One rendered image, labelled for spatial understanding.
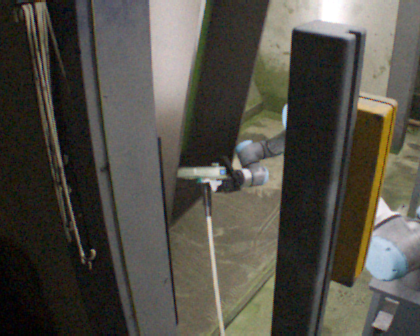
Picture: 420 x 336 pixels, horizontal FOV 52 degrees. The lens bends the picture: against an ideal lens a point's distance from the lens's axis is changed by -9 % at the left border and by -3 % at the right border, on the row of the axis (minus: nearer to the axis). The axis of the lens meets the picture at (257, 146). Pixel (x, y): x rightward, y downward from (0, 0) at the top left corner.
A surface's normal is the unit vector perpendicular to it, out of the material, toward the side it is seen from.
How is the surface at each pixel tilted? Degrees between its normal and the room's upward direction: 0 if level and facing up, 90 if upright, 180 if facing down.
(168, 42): 90
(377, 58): 90
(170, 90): 90
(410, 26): 90
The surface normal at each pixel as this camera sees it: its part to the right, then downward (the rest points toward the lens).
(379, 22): -0.52, 0.39
